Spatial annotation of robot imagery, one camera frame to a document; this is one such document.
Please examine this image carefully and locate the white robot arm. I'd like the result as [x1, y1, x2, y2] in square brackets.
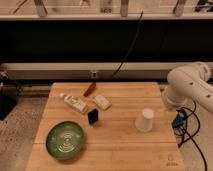
[162, 62, 213, 123]

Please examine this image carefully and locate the black eraser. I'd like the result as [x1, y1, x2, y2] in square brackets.
[88, 109, 99, 125]

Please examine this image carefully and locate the green ceramic bowl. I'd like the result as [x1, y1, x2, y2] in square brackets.
[45, 121, 85, 160]

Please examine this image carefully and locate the white rectangular packet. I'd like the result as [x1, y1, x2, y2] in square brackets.
[93, 95, 111, 110]

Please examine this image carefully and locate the white tube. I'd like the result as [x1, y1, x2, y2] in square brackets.
[60, 93, 88, 113]

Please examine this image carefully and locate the blue connector box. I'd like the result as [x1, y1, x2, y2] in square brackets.
[172, 114, 184, 128]

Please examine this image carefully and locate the black equipment at left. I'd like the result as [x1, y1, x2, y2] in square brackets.
[0, 71, 20, 121]

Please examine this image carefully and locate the red-brown handled tool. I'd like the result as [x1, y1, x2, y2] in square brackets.
[83, 82, 96, 97]

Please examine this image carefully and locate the black hanging cable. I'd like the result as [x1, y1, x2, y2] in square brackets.
[107, 9, 145, 81]

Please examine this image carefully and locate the black floor cable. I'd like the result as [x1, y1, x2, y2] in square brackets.
[174, 101, 209, 171]

